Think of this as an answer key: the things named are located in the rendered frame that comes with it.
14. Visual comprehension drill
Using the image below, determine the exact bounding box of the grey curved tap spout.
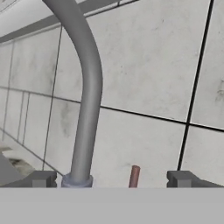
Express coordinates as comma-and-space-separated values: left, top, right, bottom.
42, 0, 104, 188

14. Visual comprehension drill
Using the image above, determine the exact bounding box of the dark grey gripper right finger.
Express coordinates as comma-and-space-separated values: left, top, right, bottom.
166, 170, 224, 188

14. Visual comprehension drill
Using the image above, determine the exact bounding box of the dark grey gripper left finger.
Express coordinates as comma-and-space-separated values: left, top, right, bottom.
0, 170, 58, 188

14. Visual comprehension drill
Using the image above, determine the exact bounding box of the copper tap lever handle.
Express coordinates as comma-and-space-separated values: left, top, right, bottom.
128, 164, 142, 188

